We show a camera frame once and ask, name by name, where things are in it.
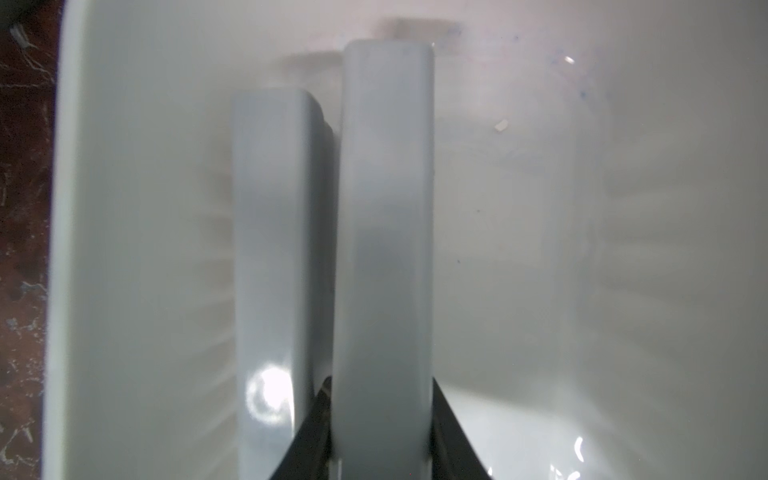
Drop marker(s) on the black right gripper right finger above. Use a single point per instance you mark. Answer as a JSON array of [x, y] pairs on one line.
[[452, 455]]

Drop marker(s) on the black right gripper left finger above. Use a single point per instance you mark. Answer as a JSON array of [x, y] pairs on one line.
[[308, 455]]

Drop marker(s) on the white plastic storage box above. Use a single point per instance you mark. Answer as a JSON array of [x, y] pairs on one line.
[[600, 228]]

